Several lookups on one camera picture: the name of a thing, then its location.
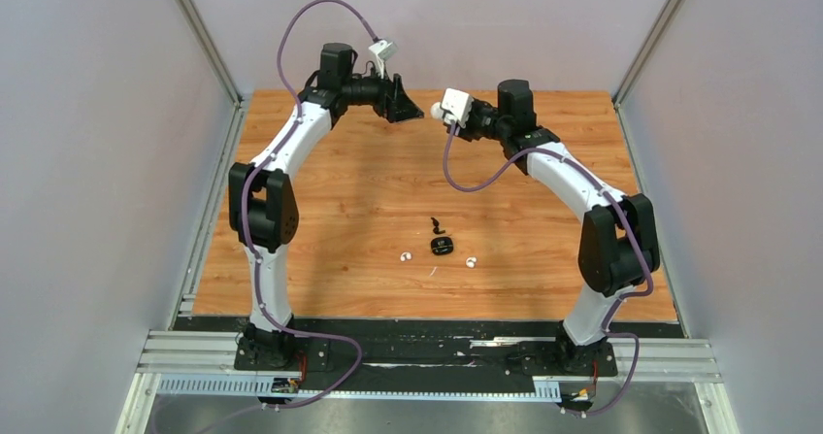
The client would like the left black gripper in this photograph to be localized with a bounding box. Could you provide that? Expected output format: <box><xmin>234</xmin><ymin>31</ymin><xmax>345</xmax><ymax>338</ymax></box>
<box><xmin>341</xmin><ymin>61</ymin><xmax>423</xmax><ymax>123</ymax></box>

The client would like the white earbud charging case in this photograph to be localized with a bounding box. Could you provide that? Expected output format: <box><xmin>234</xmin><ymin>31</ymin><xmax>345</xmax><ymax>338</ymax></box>
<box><xmin>430</xmin><ymin>102</ymin><xmax>444</xmax><ymax>120</ymax></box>

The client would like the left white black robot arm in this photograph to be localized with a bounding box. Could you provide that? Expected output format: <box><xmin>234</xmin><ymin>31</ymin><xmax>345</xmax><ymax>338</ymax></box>
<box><xmin>228</xmin><ymin>39</ymin><xmax>423</xmax><ymax>371</ymax></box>

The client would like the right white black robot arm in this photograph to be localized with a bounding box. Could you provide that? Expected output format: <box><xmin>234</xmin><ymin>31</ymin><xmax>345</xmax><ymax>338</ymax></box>
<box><xmin>431</xmin><ymin>79</ymin><xmax>660</xmax><ymax>374</ymax></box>

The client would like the black earbud case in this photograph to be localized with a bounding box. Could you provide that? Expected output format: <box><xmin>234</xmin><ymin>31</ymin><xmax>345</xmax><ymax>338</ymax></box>
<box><xmin>430</xmin><ymin>236</ymin><xmax>454</xmax><ymax>256</ymax></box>

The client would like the small black earbud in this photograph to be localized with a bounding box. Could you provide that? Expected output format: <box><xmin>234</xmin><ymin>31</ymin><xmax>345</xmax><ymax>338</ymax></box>
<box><xmin>431</xmin><ymin>217</ymin><xmax>445</xmax><ymax>236</ymax></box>

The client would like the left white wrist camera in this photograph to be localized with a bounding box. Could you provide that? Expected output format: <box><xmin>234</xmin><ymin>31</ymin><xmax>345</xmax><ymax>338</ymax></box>
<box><xmin>368</xmin><ymin>39</ymin><xmax>398</xmax><ymax>78</ymax></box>

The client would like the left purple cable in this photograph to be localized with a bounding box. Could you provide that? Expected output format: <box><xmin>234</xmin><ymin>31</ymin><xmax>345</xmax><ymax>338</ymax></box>
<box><xmin>239</xmin><ymin>0</ymin><xmax>381</xmax><ymax>413</ymax></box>

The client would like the purple cable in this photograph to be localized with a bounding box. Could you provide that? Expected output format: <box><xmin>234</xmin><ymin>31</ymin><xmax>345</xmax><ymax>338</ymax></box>
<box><xmin>239</xmin><ymin>0</ymin><xmax>381</xmax><ymax>413</ymax></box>
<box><xmin>442</xmin><ymin>121</ymin><xmax>656</xmax><ymax>417</ymax></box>

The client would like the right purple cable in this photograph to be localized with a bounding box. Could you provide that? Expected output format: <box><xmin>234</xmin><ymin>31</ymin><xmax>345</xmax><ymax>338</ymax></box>
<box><xmin>442</xmin><ymin>121</ymin><xmax>656</xmax><ymax>417</ymax></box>

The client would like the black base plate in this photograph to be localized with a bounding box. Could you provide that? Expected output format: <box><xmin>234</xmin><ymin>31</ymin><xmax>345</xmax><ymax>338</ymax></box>
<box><xmin>172</xmin><ymin>316</ymin><xmax>685</xmax><ymax>399</ymax></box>

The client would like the grey slotted cable duct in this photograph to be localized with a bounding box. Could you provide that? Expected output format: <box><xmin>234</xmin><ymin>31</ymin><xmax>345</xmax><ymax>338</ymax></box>
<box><xmin>157</xmin><ymin>377</ymin><xmax>562</xmax><ymax>401</ymax></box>

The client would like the aluminium frame rail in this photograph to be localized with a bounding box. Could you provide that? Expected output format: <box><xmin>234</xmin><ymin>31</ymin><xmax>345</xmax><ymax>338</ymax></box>
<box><xmin>137</xmin><ymin>331</ymin><xmax>722</xmax><ymax>384</ymax></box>

